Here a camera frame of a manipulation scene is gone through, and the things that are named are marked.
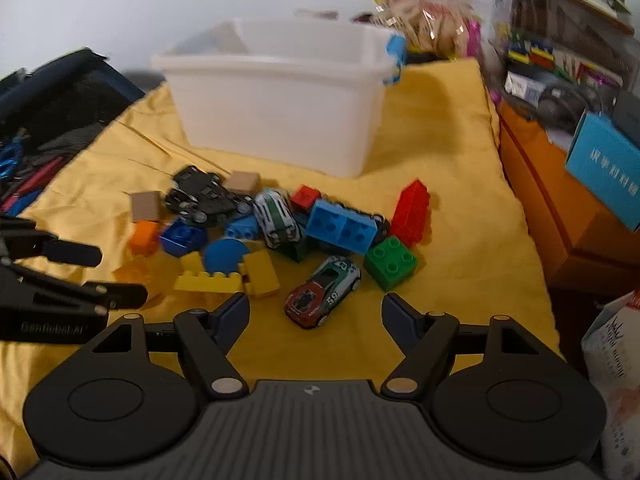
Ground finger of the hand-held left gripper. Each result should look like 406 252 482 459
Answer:
0 216 104 268
0 261 149 317

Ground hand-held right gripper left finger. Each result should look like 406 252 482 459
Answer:
82 292 251 401

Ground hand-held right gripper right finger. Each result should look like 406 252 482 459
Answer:
381 292 561 401

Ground blue round disc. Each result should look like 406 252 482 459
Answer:
202 238 250 275

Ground white plastic bin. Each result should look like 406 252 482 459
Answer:
150 17 408 179

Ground long yellow toy brick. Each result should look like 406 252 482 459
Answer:
172 252 246 294

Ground short yellow toy brick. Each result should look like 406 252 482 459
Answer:
241 250 281 299

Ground orange toy brick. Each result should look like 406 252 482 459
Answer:
128 220 161 256

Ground red green toy car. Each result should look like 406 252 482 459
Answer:
283 254 362 331

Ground small blue toy brick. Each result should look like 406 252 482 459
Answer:
223 215 261 241

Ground dark blue toy brick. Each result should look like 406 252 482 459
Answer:
158 220 209 259

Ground dark green toy brick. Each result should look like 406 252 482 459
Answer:
279 239 312 263

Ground wooden cube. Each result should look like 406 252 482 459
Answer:
225 171 261 197
130 191 164 224

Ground tall red toy brick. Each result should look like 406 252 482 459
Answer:
389 178 432 246

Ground large blue toy brick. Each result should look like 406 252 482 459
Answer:
304 198 379 255

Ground white green toy car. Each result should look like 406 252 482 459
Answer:
252 188 306 250

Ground black toy car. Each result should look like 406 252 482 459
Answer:
164 165 254 227

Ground small red toy brick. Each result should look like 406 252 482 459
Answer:
289 185 322 213

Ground black fabric bag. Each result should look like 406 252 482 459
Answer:
0 48 147 217

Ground yellow cloth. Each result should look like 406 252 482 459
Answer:
0 57 567 480

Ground orange cabinet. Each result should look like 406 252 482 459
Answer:
497 100 640 292

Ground white paper bag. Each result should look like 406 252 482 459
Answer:
580 290 640 480

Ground blue cardboard box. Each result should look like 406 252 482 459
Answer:
565 112 640 234

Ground pink packet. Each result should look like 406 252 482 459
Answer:
466 16 484 59

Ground clear snack bag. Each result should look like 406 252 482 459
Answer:
372 0 484 62

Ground clear plastic storage box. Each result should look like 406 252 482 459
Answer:
491 0 640 113

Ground dark grey box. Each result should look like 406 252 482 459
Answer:
612 87 640 137

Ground blue cable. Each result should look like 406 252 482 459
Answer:
0 129 27 182

